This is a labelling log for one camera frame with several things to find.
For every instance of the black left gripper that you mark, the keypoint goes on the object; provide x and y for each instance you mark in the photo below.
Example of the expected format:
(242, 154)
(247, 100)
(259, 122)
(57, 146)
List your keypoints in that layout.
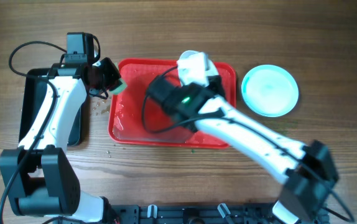
(112, 77)

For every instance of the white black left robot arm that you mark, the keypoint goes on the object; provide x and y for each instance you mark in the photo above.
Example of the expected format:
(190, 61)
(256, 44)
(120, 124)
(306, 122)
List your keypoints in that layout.
(39, 180)

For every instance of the green yellow scrub sponge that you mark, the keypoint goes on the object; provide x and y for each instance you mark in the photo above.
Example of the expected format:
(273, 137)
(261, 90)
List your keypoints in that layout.
(117, 88)

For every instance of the white plate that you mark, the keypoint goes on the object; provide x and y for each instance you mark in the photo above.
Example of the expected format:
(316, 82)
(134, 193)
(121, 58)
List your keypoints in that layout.
(270, 91)
(195, 67)

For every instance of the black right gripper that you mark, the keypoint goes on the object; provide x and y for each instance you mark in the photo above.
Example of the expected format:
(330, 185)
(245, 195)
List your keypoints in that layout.
(213, 84)

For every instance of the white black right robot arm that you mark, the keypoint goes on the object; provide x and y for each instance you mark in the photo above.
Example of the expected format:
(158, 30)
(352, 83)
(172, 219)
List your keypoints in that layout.
(306, 172)

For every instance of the black soapy water tray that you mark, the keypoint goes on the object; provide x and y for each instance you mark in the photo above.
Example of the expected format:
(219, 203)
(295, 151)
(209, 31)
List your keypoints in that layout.
(34, 94)

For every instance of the red plastic tray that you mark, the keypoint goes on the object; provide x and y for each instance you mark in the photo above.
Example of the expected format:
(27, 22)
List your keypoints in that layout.
(125, 123)

